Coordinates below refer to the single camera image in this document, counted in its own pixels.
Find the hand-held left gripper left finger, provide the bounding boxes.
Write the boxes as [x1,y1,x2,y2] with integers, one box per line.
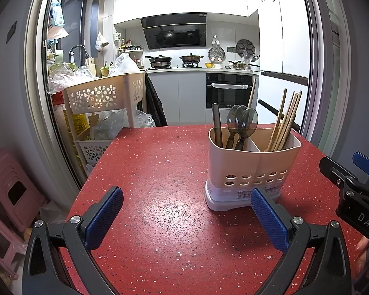
[22,186,124,295]

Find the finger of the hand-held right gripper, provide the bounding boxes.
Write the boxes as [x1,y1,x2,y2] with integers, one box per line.
[353,151,369,180]
[320,156,362,199]

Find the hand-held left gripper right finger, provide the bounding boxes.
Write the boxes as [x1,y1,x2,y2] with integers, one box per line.
[250,187,353,295]

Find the beige plastic utensil holder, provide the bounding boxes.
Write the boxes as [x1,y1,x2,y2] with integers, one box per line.
[204,126,302,212]

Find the person's right hand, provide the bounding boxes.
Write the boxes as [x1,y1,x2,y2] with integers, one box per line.
[355,236,369,271]

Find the clear plastic bag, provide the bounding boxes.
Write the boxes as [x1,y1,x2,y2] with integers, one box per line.
[89,109,156,140]

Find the yellow oil bottle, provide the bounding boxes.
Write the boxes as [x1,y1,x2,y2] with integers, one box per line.
[66,112,91,139]

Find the beige flower-pattern storage cart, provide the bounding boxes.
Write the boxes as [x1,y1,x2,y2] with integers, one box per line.
[63,72,146,173]

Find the black hanging jacket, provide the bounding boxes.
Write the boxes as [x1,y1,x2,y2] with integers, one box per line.
[137,73,168,127]

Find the black built-in oven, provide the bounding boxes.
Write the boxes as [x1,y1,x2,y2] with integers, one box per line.
[205,72,254,109]

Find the white refrigerator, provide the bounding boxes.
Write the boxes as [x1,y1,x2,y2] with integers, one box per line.
[257,0,311,136]

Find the grey base cabinet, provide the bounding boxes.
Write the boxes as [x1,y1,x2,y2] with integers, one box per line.
[146,69,207,126]

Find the clear crumpled plastic bags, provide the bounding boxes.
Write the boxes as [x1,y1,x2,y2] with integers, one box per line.
[46,63,96,94]

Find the round metal steamer rack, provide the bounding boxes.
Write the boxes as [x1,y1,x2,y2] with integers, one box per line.
[235,38,256,56]

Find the black wok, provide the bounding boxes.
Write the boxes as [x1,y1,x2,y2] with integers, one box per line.
[145,55,173,69]

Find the spice rack with bottles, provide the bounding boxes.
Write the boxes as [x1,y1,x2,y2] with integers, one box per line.
[118,38,143,65]

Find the round metal plate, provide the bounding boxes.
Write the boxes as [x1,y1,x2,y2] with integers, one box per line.
[207,46,226,63]

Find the black kitchen faucet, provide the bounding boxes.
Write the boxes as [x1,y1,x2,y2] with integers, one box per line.
[68,45,90,65]

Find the white hanging plastic bag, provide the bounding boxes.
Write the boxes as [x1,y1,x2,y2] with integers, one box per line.
[95,31,109,52]

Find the cooking pot with lid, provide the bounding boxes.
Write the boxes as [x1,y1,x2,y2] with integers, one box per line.
[178,53,204,67]

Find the black range hood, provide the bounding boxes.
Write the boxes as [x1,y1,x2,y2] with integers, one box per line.
[140,13,207,50]

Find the blue hanging bag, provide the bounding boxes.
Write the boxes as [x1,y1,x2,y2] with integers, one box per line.
[47,0,65,30]

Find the grey sliding door frame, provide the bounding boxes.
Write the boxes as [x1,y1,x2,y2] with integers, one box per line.
[25,0,345,191]

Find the dark wall switch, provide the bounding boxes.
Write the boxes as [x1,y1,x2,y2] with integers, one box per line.
[6,21,17,44]

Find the white wall cabinets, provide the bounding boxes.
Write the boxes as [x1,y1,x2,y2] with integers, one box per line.
[113,0,259,25]

